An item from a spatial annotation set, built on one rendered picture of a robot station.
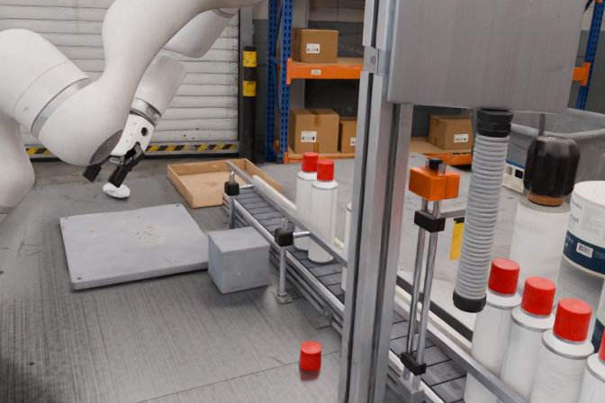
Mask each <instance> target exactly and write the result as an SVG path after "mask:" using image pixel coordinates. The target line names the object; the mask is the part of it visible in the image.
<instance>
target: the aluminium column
mask: <svg viewBox="0 0 605 403"><path fill-rule="evenodd" d="M394 4H395V0H366V9H365V21H364V34H363V46H367V47H369V48H375V49H380V50H391V46H392V36H393V15H394ZM388 78H389V74H379V73H378V74H376V73H372V72H368V71H361V74H360V86H359V99H358V113H357V137H356V151H355V164H354V176H353V190H352V202H351V215H350V229H349V241H348V267H347V279H346V292H345V306H344V318H343V331H342V345H341V357H340V370H339V395H338V403H384V396H385V387H386V378H387V369H388V360H389V350H390V341H391V332H392V322H393V305H394V296H395V287H396V278H397V268H398V259H399V250H400V241H401V232H402V214H403V205H404V195H405V186H406V177H407V168H408V159H409V150H410V141H411V123H412V114H413V104H400V103H389V102H388V100H387V89H388Z"/></svg>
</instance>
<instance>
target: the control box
mask: <svg viewBox="0 0 605 403"><path fill-rule="evenodd" d="M585 6H586V0H395V4H394V15H393V36H392V46H391V57H390V67H389V78H388V89H387V100H388V102H389V103H400V104H414V105H427V106H441V107H455V108H468V109H482V110H495V111H508V112H534V113H548V114H563V113H565V112H566V110H567V105H568V100H569V95H570V90H571V85H572V80H573V71H574V65H575V60H576V55H577V50H578V45H579V40H580V35H581V30H582V20H583V16H584V10H585Z"/></svg>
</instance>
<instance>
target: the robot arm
mask: <svg viewBox="0 0 605 403"><path fill-rule="evenodd" d="M263 1H265V0H115V1H114V2H113V3H112V5H111V6H110V8H109V9H108V11H107V13H106V15H105V17H104V22H103V27H102V40H103V45H104V54H105V69H104V72H103V74H102V76H101V77H100V78H99V79H98V80H96V81H93V80H91V79H90V78H89V77H88V76H87V75H86V74H85V73H84V72H82V71H81V70H80V69H79V68H78V67H77V66H76V65H75V64H74V63H73V62H71V61H70V60H69V59H68V58H67V57H66V56H65V55H64V54H62V53H61V52H60V51H59V50H58V49H57V48H56V47H54V46H53V45H52V44H51V43H50V42H48V41H47V40H46V39H44V38H43V37H41V36H40V35H39V34H37V33H35V32H33V31H28V30H24V29H10V30H5V31H0V225H1V224H2V223H3V221H4V220H5V219H6V218H7V217H8V216H9V215H10V213H11V212H12V211H13V210H14V209H15V208H16V207H17V206H18V204H19V203H20V202H21V201H22V200H23V198H24V197H25V196H26V195H27V194H28V192H29V191H30V190H31V188H32V187H33V185H34V181H35V174H34V171H33V168H32V163H31V161H30V159H29V157H28V155H27V152H26V149H25V146H24V144H23V138H22V134H21V129H20V124H21V125H22V126H23V127H24V128H25V129H27V130H28V131H29V132H30V133H31V134H32V135H33V137H35V138H36V139H37V140H38V141H39V142H40V143H41V144H42V145H43V146H44V147H45V148H47V149H48V150H49V151H50V152H51V153H52V154H53V155H55V156H56V157H58V158H60V159H61V160H63V161H65V162H67V163H69V164H71V165H75V166H86V168H85V170H84V172H83V173H82V176H83V177H84V178H85V179H86V180H88V181H89V182H91V183H92V182H93V181H94V180H95V178H96V177H97V176H98V174H99V172H100V171H101V169H102V167H101V165H103V164H104V163H105V162H106V161H108V160H110V161H111V162H114V163H118V164H120V165H116V167H115V168H114V170H113V171H112V173H111V175H110V176H109V178H108V180H107V181H108V182H109V183H111V184H112V185H114V186H115V187H116V188H120V186H121V185H122V182H123V181H124V179H125V177H126V175H127V174H128V172H130V171H131V170H132V168H133V167H135V166H136V165H137V164H138V163H139V161H141V159H142V158H144V157H145V156H146V154H145V153H144V151H145V149H146V147H147V145H148V144H149V141H150V138H151V136H152V133H153V130H154V128H156V126H157V125H158V122H159V121H160V119H161V117H162V115H163V114H164V112H165V110H166V109H167V107H168V106H169V104H170V102H171V101H172V99H173V97H174V95H175V94H176V91H177V90H178V88H179V86H180V85H181V84H182V82H183V80H184V79H185V76H186V70H185V67H184V66H183V65H182V64H181V63H180V62H179V61H178V60H177V59H175V58H173V57H171V56H169V55H167V54H163V53H159V51H160V50H161V49H165V50H169V51H173V52H175V53H178V54H181V55H184V56H187V57H189V58H200V57H202V56H203V55H204V54H205V53H206V52H207V51H208V50H209V49H210V47H211V46H212V45H213V43H214V42H215V41H216V40H217V39H218V37H219V36H220V35H221V33H222V32H223V30H224V29H225V28H226V26H227V25H228V24H229V22H230V21H231V19H232V18H233V17H234V15H235V14H236V12H237V11H238V10H239V9H240V8H241V7H246V6H252V5H254V4H258V3H261V2H263Z"/></svg>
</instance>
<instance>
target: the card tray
mask: <svg viewBox="0 0 605 403"><path fill-rule="evenodd" d="M226 161H231V162H232V163H233V164H234V165H235V166H237V167H238V168H239V169H240V170H242V171H243V172H244V173H245V174H247V175H248V176H249V177H250V178H252V179H253V175H257V176H258V177H259V178H261V179H262V180H263V181H265V182H266V183H267V184H269V185H270V186H271V187H272V188H274V189H275V190H276V191H278V192H279V193H280V194H282V185H281V184H280V183H278V182H277V181H276V180H274V179H273V178H272V177H270V176H269V175H267V174H266V173H265V172H263V171H262V170H261V169H259V168H258V167H257V166H255V165H254V164H252V163H251V162H250V161H248V160H247V159H246V158H242V159H232V160H221V161H210V162H199V163H189V164H178V165H167V177H168V178H169V180H170V181H171V182H172V183H173V185H174V186H175V187H176V188H177V190H178V191H179V192H180V193H181V194H182V195H183V196H184V198H185V199H186V201H187V202H188V203H189V204H190V206H191V207H192V208H193V209H198V208H206V207H213V206H221V205H222V193H224V183H225V182H228V181H229V180H230V172H232V171H231V170H230V169H229V168H228V167H227V166H226ZM235 181H236V182H238V183H239V185H242V184H246V183H245V182H244V181H243V180H241V179H240V178H239V177H238V176H237V175H235Z"/></svg>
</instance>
